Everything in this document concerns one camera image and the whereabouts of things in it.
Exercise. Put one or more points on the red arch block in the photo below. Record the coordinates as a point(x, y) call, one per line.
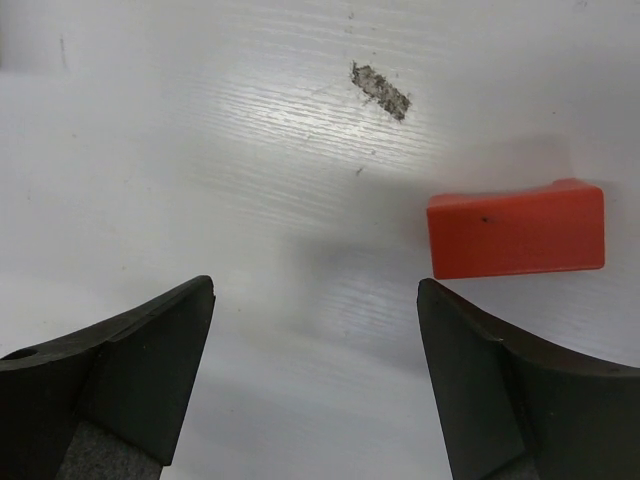
point(556, 228)

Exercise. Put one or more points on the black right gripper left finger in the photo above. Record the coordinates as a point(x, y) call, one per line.
point(107, 401)

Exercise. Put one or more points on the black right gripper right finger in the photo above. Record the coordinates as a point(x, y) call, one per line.
point(515, 406)

